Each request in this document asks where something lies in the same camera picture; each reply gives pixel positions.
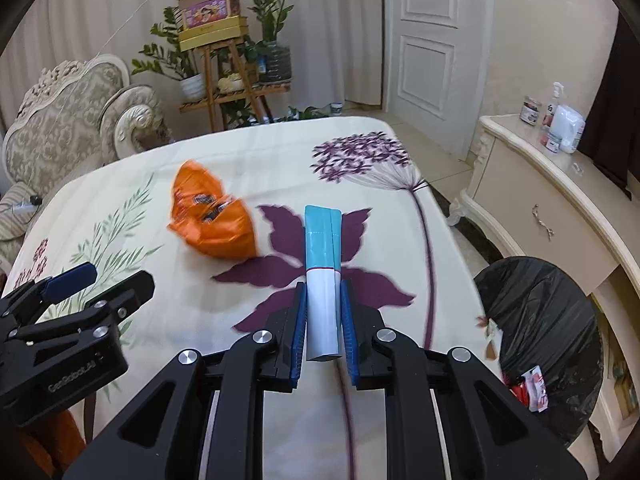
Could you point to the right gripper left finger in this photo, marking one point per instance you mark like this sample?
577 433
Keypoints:
201 415

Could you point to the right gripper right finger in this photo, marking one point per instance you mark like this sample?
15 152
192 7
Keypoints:
447 415

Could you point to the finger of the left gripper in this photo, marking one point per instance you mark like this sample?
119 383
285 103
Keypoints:
126 297
69 283

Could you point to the red white small wrapper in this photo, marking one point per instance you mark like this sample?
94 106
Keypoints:
530 389

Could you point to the orange snack bag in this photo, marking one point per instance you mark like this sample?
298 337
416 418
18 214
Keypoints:
207 218

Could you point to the blue white tube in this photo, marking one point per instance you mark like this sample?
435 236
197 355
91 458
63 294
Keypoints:
323 259

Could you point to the black-lined trash bin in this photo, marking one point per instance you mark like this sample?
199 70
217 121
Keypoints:
547 321

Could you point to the white power strip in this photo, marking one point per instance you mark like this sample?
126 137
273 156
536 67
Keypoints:
23 210

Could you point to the floral cream tablecloth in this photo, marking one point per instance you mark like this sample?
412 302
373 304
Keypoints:
398 251

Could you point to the ornate patterned sofa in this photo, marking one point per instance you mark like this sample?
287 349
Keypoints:
79 116

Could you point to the cream tv cabinet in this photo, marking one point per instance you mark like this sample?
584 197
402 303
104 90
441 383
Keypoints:
559 208

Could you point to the wooden plant stand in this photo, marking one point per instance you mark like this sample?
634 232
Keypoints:
233 95

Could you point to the plant in white pot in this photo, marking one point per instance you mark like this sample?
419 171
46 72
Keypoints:
164 57

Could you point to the white curtain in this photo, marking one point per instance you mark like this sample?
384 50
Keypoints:
336 46

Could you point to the small glass jar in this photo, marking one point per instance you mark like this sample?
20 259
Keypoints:
553 143

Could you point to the clear spray bottle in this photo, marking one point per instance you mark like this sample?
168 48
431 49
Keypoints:
553 103

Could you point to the stacked gift boxes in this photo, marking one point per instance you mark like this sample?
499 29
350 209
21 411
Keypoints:
209 21

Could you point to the white jug container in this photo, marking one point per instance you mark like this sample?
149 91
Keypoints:
569 125

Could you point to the dark television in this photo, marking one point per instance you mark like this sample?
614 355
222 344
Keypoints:
611 135

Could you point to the plant in glass jar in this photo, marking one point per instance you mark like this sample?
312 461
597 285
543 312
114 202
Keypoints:
273 59

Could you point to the white panel door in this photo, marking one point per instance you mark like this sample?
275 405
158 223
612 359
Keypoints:
436 66

